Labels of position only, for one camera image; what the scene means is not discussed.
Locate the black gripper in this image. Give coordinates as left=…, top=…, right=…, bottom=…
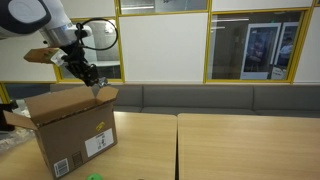
left=61, top=44, right=99, bottom=86

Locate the green plastic pear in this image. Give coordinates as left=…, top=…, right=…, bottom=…
left=86, top=173, right=103, bottom=180

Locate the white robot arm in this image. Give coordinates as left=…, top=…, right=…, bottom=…
left=0, top=0, right=102, bottom=86

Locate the brown cardboard box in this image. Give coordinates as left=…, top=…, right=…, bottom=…
left=7, top=86, right=118, bottom=180

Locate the crumpled clear plastic wrap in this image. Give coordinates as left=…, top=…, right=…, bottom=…
left=0, top=128, right=35, bottom=153

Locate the grey bench sofa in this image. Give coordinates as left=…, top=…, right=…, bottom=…
left=49, top=83, right=320, bottom=118

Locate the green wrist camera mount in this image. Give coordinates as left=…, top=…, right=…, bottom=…
left=24, top=48, right=66, bottom=66

